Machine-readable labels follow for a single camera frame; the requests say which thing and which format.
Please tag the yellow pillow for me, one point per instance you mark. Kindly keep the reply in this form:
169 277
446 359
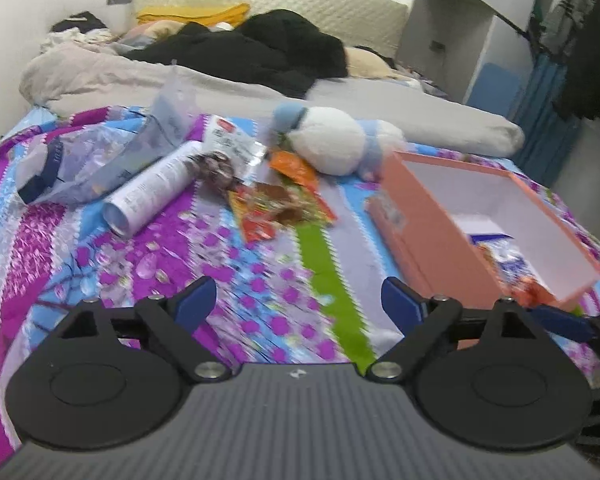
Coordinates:
204 15

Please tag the beige pink pillow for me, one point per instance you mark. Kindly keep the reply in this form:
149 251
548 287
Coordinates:
368 65

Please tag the white wardrobe shelf unit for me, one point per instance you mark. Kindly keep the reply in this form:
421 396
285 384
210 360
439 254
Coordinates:
449 41

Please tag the grey duvet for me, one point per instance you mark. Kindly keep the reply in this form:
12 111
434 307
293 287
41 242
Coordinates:
69 79

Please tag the colourful floral bedsheet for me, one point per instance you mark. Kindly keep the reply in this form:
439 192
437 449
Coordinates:
309 295

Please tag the hanging dark clothes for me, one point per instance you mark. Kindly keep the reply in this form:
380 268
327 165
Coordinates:
570 35

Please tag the pink cardboard box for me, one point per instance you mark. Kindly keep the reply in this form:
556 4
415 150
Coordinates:
433 212

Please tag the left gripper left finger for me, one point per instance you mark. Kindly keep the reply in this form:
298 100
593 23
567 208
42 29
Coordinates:
170 324

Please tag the clothes heap at wall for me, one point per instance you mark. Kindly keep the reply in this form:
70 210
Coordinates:
84 29

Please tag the white cylindrical tube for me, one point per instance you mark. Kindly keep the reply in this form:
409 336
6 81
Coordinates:
129 208

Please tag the dark brown snack packet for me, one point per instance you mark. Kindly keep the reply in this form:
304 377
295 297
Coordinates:
217 171

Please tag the black clothing pile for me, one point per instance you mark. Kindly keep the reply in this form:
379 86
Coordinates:
279 49

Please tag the white red snack packet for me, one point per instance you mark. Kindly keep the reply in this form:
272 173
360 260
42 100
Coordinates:
222 136

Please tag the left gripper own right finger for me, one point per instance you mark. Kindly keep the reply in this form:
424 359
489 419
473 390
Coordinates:
423 322

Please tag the translucent plastic bag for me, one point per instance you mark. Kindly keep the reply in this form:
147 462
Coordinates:
78 167

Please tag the blue white snack bag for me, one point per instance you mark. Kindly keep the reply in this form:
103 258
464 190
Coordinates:
512 270

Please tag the blue curtain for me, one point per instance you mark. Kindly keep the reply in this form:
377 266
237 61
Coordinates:
548 139

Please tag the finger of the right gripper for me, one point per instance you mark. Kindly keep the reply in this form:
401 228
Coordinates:
581 329

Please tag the orange snack packet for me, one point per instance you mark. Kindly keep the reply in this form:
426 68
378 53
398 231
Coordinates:
292 166

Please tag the white plush toy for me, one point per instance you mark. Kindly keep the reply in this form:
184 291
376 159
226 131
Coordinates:
336 144

